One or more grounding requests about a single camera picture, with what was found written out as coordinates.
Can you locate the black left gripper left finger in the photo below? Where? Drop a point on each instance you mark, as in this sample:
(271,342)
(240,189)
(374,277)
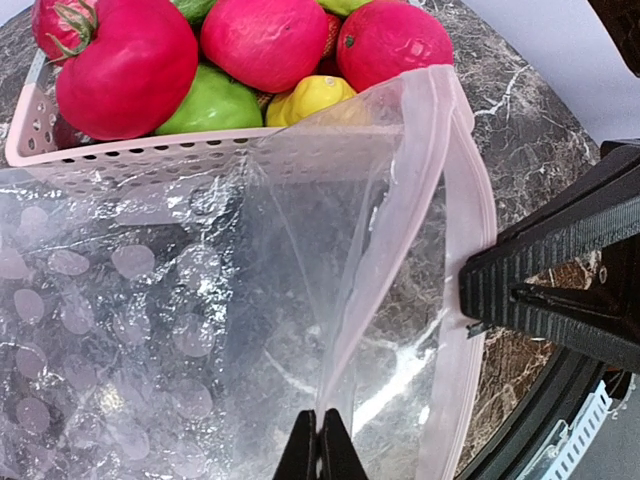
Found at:
(299,460)

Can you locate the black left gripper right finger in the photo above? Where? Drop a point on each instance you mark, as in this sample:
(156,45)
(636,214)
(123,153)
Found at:
(338,457)

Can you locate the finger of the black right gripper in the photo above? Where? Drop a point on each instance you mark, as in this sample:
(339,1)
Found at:
(598,210)
(601,322)

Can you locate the clear zip top bag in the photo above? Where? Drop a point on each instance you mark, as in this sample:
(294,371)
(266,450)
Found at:
(168,317)

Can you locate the red fruit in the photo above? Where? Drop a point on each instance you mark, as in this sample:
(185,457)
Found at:
(267,45)
(63,29)
(383,39)

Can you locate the red tomato with stem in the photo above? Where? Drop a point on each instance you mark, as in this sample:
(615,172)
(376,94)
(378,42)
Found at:
(133,72)

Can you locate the yellow pepper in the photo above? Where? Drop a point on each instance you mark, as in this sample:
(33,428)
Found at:
(311,95)

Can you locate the green pear-like fruit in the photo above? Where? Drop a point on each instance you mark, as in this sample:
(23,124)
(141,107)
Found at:
(342,7)

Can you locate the green apple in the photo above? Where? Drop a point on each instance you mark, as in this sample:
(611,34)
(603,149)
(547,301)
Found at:
(215,102)

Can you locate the pink plastic basket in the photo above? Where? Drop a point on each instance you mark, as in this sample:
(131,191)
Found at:
(30,139)

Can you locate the green orange mango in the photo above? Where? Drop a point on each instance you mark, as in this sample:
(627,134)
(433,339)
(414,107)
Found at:
(195,11)

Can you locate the black front frame rail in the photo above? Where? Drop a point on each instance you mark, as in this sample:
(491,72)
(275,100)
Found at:
(557,394)

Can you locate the white slotted cable duct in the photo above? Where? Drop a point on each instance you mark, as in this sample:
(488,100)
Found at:
(565,446)

